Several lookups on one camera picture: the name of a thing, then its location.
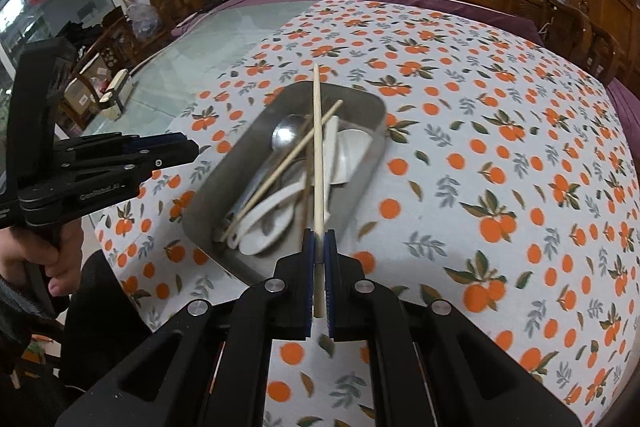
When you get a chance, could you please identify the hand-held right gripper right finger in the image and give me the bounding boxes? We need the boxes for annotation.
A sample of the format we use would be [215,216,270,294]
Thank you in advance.
[322,229,581,427]

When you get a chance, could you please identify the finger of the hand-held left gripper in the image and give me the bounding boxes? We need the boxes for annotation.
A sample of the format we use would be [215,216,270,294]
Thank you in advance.
[52,132,190,158]
[60,139,200,188]

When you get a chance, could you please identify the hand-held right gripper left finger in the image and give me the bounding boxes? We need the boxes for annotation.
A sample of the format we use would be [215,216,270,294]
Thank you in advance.
[55,227,318,427]

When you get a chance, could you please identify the slim white plastic spoon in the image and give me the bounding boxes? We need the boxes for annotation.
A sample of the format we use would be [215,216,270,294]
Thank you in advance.
[225,183,308,257]

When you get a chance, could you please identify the dark wooden chopstick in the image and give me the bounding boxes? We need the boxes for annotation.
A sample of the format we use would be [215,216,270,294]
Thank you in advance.
[299,172,310,238]

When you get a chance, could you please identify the metal fork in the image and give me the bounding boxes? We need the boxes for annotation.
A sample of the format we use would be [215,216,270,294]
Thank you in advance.
[260,157,307,238]

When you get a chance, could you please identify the light bamboo chopstick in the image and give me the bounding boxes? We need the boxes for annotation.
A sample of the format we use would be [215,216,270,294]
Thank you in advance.
[221,99,345,242]
[312,63,327,318]

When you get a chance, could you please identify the wide white plastic spoon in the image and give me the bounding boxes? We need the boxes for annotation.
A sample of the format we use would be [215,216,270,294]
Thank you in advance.
[321,114,375,228]

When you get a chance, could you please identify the metal spoon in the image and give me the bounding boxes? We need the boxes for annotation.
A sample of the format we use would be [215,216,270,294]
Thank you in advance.
[227,113,309,228]

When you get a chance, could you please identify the stainless steel container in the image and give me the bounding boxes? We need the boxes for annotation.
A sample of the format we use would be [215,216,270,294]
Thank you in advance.
[182,81,388,285]

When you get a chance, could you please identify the person's left hand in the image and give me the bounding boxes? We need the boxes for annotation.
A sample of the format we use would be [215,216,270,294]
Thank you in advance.
[0,219,83,298]

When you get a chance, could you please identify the clear plastic bag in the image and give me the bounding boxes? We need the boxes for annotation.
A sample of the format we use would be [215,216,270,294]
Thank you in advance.
[122,0,161,42]

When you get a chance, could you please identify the orange print tablecloth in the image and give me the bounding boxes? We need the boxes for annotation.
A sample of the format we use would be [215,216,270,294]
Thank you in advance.
[92,0,640,427]

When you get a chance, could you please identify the dark wooden chair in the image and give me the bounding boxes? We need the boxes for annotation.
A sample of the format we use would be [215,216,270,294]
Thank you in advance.
[540,0,621,82]

